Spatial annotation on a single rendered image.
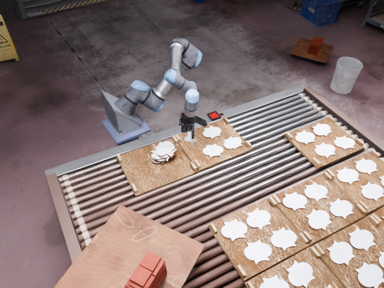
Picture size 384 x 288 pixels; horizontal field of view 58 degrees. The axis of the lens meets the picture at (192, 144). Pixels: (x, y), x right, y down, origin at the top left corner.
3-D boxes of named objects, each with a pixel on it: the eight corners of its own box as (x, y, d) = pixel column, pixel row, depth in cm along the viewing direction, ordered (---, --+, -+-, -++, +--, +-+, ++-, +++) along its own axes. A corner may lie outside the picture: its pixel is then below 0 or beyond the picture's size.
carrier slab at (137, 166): (116, 158, 227) (116, 156, 225) (174, 138, 241) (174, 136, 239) (135, 197, 205) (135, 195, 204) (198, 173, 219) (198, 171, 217)
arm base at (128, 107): (111, 99, 245) (119, 88, 242) (126, 106, 257) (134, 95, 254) (120, 112, 236) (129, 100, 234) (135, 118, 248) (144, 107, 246)
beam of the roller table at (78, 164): (46, 176, 223) (44, 170, 219) (299, 90, 295) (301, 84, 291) (49, 186, 218) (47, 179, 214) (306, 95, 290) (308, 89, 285)
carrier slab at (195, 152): (174, 138, 241) (174, 136, 240) (224, 120, 256) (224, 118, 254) (199, 172, 219) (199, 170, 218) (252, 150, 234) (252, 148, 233)
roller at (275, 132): (69, 210, 203) (67, 205, 199) (323, 113, 270) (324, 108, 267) (71, 216, 200) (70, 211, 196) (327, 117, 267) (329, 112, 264)
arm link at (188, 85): (185, 74, 209) (186, 84, 201) (199, 84, 214) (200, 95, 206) (176, 83, 212) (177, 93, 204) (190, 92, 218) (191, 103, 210)
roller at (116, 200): (71, 216, 200) (70, 212, 196) (327, 117, 267) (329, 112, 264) (74, 223, 197) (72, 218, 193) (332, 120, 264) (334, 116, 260)
